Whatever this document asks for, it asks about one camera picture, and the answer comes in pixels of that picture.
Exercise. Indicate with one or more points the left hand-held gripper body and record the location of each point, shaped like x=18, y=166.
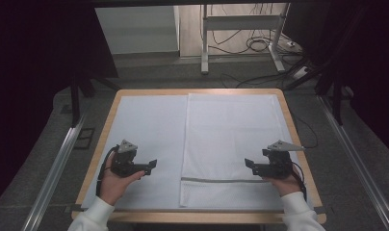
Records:
x=123, y=166

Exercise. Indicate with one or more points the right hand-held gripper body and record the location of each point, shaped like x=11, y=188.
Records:
x=277, y=166

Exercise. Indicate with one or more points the white mesh laundry bag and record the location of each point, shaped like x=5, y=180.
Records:
x=228, y=134

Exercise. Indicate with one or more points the person's right hand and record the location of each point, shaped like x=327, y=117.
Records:
x=289, y=185

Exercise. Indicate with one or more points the person's left hand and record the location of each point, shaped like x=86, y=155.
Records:
x=114, y=187

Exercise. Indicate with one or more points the black floor outlet cover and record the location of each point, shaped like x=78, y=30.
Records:
x=85, y=138

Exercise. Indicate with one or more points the wooden table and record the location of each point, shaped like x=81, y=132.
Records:
x=195, y=218

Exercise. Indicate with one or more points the black metal stand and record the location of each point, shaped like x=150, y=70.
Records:
x=336, y=102
x=74, y=99

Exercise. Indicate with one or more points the white power strip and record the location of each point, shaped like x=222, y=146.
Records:
x=301, y=72

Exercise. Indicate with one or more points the dark curtain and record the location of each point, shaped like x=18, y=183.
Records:
x=369, y=64
x=29, y=80

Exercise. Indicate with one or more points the white cabinet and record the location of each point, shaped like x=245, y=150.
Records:
x=138, y=29

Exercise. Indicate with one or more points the silver metal rail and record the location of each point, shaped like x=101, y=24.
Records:
x=356, y=154
x=51, y=179

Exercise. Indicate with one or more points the white metal desk frame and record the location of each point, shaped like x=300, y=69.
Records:
x=244, y=22

